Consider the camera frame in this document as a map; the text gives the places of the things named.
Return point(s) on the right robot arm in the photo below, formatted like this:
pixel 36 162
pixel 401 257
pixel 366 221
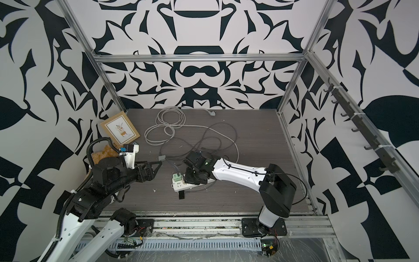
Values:
pixel 275 187

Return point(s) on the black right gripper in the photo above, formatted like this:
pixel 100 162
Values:
pixel 187 179

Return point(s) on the black wall hook rack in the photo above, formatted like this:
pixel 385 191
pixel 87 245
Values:
pixel 364 126

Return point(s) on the white power strip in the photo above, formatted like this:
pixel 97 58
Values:
pixel 182 185

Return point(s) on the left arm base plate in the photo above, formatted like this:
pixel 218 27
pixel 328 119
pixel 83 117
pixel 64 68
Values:
pixel 141 227

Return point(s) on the wooden picture frame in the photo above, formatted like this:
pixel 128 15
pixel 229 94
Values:
pixel 120 129

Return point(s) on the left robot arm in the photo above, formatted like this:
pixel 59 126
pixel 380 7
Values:
pixel 112 170

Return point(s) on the grey USB cable green charger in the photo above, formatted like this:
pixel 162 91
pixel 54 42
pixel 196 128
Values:
pixel 182 143

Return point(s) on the green USB wall charger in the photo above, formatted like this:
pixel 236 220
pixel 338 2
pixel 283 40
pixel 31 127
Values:
pixel 177 177

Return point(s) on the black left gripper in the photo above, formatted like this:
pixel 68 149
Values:
pixel 144 177

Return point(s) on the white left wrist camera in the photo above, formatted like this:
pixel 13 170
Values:
pixel 128 152

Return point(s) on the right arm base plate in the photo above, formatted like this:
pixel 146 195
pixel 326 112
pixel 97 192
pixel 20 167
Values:
pixel 252 228

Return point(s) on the brown teddy bear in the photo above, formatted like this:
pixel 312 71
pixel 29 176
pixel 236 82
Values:
pixel 105 153

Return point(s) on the small circuit board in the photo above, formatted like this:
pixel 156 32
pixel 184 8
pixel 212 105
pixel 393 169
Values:
pixel 269 247

